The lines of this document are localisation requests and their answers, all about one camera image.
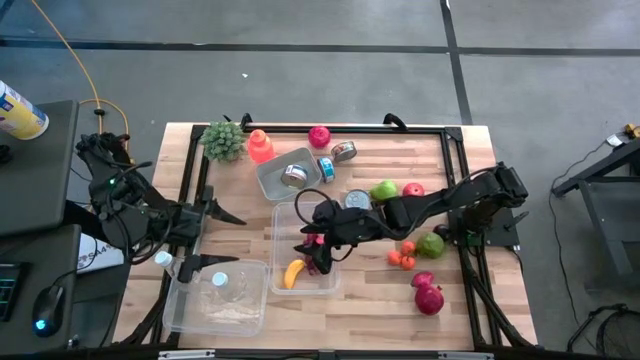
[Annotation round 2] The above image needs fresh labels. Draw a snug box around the black desk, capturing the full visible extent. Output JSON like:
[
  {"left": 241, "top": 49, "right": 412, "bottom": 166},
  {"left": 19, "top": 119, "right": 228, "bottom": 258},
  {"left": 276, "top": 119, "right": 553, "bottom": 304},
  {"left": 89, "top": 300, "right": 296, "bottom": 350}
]
[{"left": 0, "top": 99, "right": 82, "bottom": 238}]

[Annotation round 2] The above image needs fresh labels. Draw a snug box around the grey plastic bin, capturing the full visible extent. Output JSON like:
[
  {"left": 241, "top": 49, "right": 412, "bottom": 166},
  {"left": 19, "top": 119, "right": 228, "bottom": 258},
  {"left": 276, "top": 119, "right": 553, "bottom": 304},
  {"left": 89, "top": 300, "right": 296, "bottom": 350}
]
[{"left": 255, "top": 146, "right": 324, "bottom": 204}]

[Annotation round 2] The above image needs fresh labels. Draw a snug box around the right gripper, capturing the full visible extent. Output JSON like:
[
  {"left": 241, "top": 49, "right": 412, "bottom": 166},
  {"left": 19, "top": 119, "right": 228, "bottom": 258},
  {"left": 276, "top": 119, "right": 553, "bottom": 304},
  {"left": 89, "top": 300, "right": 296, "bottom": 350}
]
[{"left": 292, "top": 206, "right": 392, "bottom": 277}]

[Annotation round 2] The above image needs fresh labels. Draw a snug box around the blue label tin can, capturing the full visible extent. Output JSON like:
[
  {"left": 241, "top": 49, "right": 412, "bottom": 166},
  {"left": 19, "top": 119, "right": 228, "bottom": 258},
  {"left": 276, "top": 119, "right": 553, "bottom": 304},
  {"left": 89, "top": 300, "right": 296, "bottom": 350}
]
[{"left": 316, "top": 156, "right": 337, "bottom": 185}]

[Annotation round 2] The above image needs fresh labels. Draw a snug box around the yellow wipes canister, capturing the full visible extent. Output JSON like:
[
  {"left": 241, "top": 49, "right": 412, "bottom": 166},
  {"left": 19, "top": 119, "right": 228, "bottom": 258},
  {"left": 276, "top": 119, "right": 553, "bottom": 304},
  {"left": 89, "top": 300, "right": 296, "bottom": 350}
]
[{"left": 0, "top": 79, "right": 51, "bottom": 142}]

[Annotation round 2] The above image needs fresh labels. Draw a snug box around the artificial green plant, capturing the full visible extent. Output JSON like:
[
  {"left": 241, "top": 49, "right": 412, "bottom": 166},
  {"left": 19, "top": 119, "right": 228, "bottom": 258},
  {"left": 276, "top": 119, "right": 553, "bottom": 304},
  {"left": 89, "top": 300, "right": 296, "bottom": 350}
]
[{"left": 199, "top": 120, "right": 247, "bottom": 164}]

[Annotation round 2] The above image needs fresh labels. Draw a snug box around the silver metal bracket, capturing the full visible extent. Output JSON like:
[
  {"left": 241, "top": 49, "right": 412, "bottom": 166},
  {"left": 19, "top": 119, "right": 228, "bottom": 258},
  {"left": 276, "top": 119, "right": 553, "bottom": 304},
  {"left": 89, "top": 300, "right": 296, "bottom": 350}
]
[
  {"left": 158, "top": 349, "right": 217, "bottom": 360},
  {"left": 436, "top": 350, "right": 496, "bottom": 360}
]

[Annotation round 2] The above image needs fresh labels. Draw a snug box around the large dark red apple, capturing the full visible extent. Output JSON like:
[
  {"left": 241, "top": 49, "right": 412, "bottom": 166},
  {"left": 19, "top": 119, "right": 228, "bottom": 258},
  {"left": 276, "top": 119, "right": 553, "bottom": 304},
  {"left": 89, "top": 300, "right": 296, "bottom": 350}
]
[{"left": 413, "top": 283, "right": 446, "bottom": 318}]

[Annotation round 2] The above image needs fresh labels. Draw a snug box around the clear plastic bottle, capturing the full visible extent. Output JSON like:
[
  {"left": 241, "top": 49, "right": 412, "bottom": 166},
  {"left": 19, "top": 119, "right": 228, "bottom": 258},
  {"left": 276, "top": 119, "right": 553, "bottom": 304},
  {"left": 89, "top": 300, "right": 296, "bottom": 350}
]
[{"left": 209, "top": 270, "right": 252, "bottom": 309}]

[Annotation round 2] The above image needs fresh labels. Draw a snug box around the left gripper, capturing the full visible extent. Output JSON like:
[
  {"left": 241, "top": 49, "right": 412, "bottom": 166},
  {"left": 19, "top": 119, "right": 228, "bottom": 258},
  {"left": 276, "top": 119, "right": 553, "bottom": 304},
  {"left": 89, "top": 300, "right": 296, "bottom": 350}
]
[{"left": 171, "top": 184, "right": 248, "bottom": 285}]

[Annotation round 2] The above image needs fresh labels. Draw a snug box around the yellow banana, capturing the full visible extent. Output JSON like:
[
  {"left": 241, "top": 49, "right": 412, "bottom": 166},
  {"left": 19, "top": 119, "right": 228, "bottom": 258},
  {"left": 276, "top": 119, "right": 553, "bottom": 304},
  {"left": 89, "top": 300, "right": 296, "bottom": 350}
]
[{"left": 282, "top": 258, "right": 308, "bottom": 291}]

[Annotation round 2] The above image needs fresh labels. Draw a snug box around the clear plastic container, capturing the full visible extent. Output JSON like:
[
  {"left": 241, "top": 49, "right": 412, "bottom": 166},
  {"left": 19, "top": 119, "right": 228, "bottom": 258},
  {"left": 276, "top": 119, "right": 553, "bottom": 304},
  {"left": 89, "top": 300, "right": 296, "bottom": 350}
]
[
  {"left": 161, "top": 258, "right": 270, "bottom": 338},
  {"left": 269, "top": 200, "right": 343, "bottom": 297}
]

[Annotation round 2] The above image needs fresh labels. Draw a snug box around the black table frame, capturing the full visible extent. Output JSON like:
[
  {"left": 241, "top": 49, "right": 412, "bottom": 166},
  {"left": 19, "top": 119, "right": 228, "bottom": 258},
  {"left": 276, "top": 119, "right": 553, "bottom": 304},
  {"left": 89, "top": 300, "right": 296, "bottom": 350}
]
[{"left": 113, "top": 122, "right": 539, "bottom": 360}]

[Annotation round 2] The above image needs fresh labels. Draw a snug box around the orange tomato cluster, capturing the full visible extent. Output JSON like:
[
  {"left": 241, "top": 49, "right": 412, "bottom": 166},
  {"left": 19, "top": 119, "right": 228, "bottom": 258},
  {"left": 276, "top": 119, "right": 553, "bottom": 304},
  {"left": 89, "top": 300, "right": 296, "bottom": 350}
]
[{"left": 386, "top": 240, "right": 418, "bottom": 272}]

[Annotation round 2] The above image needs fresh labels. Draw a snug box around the black side table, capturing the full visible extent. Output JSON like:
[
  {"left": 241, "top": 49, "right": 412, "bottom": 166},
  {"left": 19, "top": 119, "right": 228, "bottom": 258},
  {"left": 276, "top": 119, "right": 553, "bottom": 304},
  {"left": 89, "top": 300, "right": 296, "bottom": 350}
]
[{"left": 551, "top": 136, "right": 640, "bottom": 292}]

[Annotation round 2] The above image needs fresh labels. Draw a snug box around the yellow cable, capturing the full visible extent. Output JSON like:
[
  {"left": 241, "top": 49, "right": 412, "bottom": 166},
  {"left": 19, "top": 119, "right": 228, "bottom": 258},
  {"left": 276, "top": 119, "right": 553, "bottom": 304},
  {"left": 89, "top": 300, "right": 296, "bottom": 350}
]
[{"left": 29, "top": 0, "right": 131, "bottom": 151}]

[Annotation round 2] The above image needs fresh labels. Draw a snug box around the orange plastic bottle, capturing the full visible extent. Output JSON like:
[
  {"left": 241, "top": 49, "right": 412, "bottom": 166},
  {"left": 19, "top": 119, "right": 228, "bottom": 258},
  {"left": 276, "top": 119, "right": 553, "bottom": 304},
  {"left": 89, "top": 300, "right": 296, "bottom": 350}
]
[{"left": 246, "top": 128, "right": 277, "bottom": 166}]

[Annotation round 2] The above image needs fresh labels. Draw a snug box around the small silver tin can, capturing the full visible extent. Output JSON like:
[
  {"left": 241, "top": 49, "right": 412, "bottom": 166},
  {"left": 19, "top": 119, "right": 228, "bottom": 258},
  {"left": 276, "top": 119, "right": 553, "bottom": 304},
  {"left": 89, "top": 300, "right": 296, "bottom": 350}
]
[{"left": 280, "top": 163, "right": 310, "bottom": 191}]

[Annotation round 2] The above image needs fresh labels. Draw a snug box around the wide silver tin can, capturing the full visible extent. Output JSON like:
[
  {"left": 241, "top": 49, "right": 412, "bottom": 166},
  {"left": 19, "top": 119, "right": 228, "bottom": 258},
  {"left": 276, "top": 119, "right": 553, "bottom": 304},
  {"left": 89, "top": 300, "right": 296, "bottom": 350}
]
[{"left": 343, "top": 188, "right": 374, "bottom": 212}]

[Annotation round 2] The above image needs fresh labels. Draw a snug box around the black wire fan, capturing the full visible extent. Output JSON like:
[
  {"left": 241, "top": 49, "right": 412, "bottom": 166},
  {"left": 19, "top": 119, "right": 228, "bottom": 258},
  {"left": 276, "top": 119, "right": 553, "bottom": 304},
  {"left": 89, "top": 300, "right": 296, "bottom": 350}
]
[{"left": 566, "top": 303, "right": 640, "bottom": 360}]

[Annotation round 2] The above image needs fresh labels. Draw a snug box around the black computer mouse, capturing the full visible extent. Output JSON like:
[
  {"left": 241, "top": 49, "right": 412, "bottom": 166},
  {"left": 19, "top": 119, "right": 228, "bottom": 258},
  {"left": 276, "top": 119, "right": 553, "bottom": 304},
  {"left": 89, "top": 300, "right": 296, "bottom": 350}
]
[{"left": 31, "top": 284, "right": 67, "bottom": 338}]

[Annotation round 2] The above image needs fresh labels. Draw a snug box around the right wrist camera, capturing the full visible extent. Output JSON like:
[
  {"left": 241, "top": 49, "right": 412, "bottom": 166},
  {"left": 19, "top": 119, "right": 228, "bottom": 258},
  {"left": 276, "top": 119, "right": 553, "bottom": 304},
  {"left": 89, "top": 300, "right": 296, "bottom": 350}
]
[{"left": 312, "top": 199, "right": 343, "bottom": 224}]

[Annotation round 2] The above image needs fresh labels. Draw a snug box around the pale blue round object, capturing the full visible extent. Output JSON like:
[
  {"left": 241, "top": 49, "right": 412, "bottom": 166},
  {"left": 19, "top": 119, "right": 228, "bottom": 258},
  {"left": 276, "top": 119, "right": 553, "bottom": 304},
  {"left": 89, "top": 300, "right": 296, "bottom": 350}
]
[{"left": 153, "top": 250, "right": 197, "bottom": 284}]

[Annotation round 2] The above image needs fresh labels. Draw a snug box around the backlit black keyboard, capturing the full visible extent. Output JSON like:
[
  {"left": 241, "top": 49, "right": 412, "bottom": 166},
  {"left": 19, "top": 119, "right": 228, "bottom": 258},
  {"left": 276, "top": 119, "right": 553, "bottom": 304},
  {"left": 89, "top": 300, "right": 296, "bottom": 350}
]
[{"left": 0, "top": 261, "right": 23, "bottom": 324}]

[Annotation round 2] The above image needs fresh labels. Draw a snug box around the white printed sheet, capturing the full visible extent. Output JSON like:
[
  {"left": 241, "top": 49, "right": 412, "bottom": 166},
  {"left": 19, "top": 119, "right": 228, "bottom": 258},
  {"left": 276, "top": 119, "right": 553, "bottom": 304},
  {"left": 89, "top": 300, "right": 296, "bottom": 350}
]
[{"left": 77, "top": 231, "right": 126, "bottom": 274}]

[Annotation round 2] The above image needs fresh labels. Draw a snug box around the dark green apple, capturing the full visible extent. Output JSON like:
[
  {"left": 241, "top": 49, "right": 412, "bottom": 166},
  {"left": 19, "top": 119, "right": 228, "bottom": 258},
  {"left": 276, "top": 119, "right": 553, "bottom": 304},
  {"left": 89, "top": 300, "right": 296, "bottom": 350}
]
[{"left": 415, "top": 231, "right": 447, "bottom": 260}]

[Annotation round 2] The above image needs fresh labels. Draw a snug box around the black keyboard shelf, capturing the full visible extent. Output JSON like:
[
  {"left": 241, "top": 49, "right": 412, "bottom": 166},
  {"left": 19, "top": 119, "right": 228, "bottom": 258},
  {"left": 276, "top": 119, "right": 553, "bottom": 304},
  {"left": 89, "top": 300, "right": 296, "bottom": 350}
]
[{"left": 0, "top": 223, "right": 83, "bottom": 358}]

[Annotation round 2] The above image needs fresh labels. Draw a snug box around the green pear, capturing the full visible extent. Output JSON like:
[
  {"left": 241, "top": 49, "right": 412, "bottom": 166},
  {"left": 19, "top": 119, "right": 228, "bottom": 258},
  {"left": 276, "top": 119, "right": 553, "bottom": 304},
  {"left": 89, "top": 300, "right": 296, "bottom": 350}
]
[{"left": 368, "top": 179, "right": 400, "bottom": 203}]

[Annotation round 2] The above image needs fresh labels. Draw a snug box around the green label tin can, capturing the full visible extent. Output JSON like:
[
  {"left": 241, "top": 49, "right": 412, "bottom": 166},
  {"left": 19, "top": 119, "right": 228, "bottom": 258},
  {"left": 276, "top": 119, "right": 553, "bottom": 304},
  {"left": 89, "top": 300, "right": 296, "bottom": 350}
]
[{"left": 330, "top": 140, "right": 359, "bottom": 164}]

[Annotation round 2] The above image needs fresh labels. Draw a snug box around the purple grape bunch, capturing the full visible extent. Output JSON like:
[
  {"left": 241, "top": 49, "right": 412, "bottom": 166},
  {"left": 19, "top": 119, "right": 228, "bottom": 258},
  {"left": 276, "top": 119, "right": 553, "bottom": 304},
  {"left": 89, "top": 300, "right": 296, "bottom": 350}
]
[{"left": 301, "top": 232, "right": 324, "bottom": 277}]

